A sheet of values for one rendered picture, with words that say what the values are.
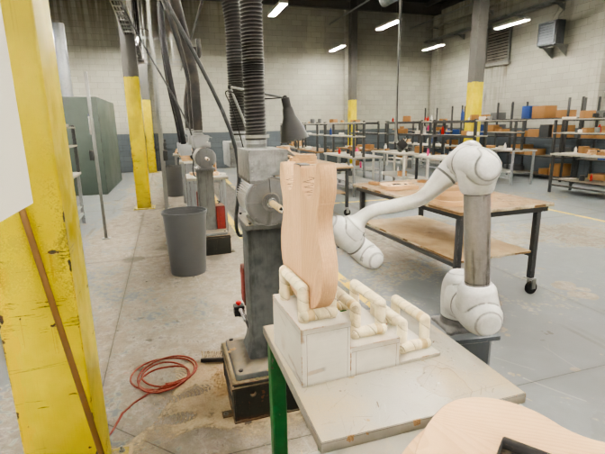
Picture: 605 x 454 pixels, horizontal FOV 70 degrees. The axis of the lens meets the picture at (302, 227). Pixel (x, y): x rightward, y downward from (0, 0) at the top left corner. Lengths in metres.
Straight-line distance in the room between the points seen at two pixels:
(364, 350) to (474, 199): 0.79
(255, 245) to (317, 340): 1.27
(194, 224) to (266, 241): 2.48
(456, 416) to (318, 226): 0.52
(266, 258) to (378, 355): 1.26
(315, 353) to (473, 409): 0.41
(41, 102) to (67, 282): 0.67
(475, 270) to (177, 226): 3.56
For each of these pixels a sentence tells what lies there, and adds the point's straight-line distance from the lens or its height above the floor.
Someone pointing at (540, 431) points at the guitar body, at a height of 1.03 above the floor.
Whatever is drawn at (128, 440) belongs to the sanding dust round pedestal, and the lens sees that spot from 2.73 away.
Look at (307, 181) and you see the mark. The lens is 1.17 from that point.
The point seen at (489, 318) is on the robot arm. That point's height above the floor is 0.89.
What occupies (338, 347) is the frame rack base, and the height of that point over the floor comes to 1.03.
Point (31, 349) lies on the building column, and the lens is 2.03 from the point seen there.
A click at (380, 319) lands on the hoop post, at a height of 1.07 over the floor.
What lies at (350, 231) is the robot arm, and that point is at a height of 1.20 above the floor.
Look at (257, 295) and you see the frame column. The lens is 2.49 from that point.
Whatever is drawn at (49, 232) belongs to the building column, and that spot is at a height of 1.25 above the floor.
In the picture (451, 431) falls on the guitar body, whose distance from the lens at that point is 0.99.
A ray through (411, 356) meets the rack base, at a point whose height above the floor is 0.94.
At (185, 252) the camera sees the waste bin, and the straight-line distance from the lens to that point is 4.89.
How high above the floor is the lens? 1.63
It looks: 13 degrees down
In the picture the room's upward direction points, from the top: 1 degrees counter-clockwise
